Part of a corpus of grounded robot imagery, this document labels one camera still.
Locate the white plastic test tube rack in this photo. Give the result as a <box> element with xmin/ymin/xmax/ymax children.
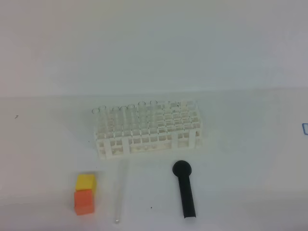
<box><xmin>94</xmin><ymin>101</ymin><xmax>202</xmax><ymax>159</ymax></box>

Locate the clear test tube far left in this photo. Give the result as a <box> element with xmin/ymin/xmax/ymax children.
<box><xmin>92</xmin><ymin>108</ymin><xmax>101</xmax><ymax>134</ymax></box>

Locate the orange foam cube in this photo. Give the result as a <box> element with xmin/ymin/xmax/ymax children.
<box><xmin>74</xmin><ymin>189</ymin><xmax>94</xmax><ymax>216</ymax></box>

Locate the yellow foam cube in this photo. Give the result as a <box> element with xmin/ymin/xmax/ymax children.
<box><xmin>75</xmin><ymin>174</ymin><xmax>97</xmax><ymax>194</ymax></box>

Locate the black plastic scoop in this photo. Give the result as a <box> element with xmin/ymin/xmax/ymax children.
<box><xmin>172</xmin><ymin>160</ymin><xmax>196</xmax><ymax>218</ymax></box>

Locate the clear glass test tube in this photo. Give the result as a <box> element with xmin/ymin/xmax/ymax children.
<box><xmin>114</xmin><ymin>159</ymin><xmax>129</xmax><ymax>224</ymax></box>

